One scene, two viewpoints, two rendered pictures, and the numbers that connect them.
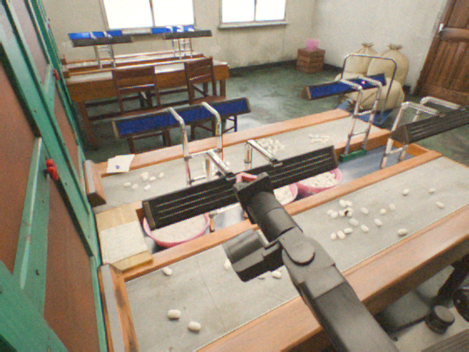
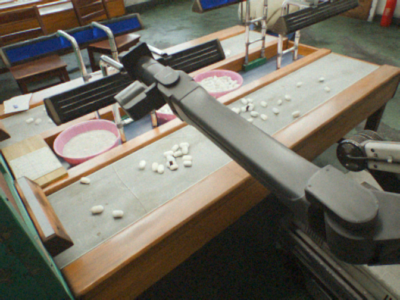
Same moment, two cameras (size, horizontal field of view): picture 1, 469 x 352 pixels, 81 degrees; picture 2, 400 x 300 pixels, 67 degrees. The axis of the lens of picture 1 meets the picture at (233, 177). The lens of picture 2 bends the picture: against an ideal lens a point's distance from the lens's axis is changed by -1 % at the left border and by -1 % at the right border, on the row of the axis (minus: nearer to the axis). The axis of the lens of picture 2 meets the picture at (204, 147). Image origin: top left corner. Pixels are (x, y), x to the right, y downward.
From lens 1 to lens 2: 27 cm
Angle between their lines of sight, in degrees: 9
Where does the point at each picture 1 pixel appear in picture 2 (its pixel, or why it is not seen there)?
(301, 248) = (170, 76)
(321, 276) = (183, 87)
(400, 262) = (293, 134)
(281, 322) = (194, 193)
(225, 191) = (122, 85)
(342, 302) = (197, 97)
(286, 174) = (178, 66)
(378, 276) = not seen: hidden behind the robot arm
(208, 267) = (124, 171)
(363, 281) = not seen: hidden behind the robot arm
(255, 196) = (137, 61)
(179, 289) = (99, 191)
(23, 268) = not seen: outside the picture
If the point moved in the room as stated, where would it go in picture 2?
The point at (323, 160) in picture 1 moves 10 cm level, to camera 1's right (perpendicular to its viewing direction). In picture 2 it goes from (211, 52) to (238, 48)
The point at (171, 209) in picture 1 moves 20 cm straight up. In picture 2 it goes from (73, 105) to (46, 29)
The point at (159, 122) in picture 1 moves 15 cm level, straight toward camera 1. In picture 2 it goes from (50, 46) to (55, 58)
